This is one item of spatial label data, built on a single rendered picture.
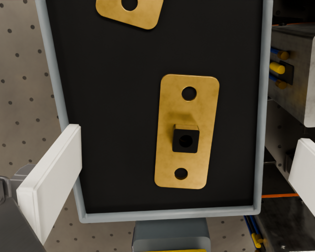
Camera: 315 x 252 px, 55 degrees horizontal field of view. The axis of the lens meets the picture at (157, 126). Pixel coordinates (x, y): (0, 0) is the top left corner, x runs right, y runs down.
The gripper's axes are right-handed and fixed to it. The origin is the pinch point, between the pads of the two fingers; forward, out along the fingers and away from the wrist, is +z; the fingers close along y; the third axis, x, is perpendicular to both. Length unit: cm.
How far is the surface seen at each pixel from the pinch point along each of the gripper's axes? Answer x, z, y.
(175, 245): -11.7, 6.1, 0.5
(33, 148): -25, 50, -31
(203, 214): -6.2, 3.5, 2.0
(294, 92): 1.7, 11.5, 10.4
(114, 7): 8.0, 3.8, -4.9
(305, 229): -18.5, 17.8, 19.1
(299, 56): 5.0, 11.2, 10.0
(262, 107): 2.5, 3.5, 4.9
